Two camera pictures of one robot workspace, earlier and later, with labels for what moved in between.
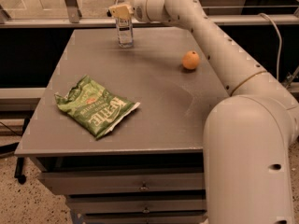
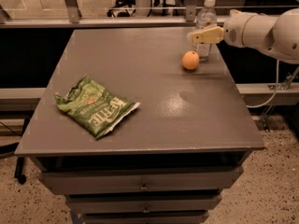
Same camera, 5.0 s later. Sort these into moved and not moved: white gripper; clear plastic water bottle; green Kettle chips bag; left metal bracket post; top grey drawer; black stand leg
Moved: white gripper; clear plastic water bottle
Not moved: left metal bracket post; green Kettle chips bag; black stand leg; top grey drawer
